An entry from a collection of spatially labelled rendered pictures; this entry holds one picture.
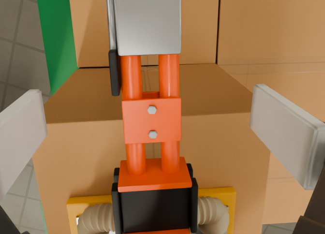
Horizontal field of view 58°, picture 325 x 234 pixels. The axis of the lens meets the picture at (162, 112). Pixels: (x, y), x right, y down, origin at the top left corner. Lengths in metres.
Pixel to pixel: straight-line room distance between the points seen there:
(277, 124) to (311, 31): 0.81
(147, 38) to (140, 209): 0.20
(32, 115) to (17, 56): 1.33
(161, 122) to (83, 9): 0.58
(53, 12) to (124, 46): 1.15
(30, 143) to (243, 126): 0.38
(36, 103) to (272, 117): 0.13
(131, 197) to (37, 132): 0.20
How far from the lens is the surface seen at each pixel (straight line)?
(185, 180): 0.34
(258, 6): 0.89
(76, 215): 0.54
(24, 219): 1.91
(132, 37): 0.29
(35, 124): 0.18
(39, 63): 1.47
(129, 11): 0.29
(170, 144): 0.33
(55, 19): 1.42
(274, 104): 0.16
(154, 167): 0.36
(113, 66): 0.29
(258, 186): 0.57
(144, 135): 0.32
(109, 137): 0.48
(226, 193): 0.53
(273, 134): 0.17
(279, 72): 0.95
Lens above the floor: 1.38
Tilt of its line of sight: 69 degrees down
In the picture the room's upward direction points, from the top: 168 degrees clockwise
